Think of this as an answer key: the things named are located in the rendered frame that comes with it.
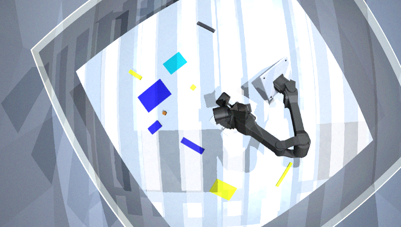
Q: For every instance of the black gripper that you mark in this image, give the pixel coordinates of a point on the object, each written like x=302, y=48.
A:
x=223, y=100

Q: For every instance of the cyan flat plate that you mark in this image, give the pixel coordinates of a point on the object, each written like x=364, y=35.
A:
x=174, y=63

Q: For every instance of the dark grey flat bar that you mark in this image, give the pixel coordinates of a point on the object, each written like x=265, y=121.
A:
x=206, y=27

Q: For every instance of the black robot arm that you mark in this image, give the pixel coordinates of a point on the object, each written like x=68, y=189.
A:
x=238, y=117

